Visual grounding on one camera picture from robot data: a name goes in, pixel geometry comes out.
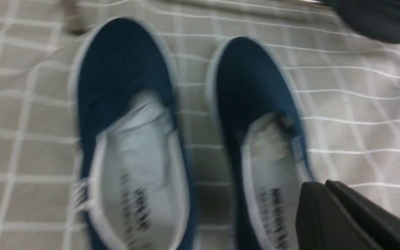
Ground grey checked floor cloth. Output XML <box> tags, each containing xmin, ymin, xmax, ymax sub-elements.
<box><xmin>0</xmin><ymin>0</ymin><xmax>400</xmax><ymax>250</ymax></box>

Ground stainless steel shoe rack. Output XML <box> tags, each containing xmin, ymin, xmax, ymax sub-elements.
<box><xmin>58</xmin><ymin>0</ymin><xmax>331</xmax><ymax>35</ymax></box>

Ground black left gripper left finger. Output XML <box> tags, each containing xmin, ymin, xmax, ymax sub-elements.
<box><xmin>295</xmin><ymin>182</ymin><xmax>383</xmax><ymax>250</ymax></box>

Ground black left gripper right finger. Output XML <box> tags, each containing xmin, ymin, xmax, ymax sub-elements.
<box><xmin>325</xmin><ymin>180</ymin><xmax>400</xmax><ymax>250</ymax></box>

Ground black mesh sneaker left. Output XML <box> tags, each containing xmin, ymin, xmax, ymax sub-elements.
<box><xmin>323</xmin><ymin>0</ymin><xmax>400</xmax><ymax>44</ymax></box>

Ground navy slip-on shoe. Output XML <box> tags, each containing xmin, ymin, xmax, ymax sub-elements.
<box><xmin>68</xmin><ymin>17</ymin><xmax>198</xmax><ymax>250</ymax></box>
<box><xmin>207</xmin><ymin>36</ymin><xmax>315</xmax><ymax>250</ymax></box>

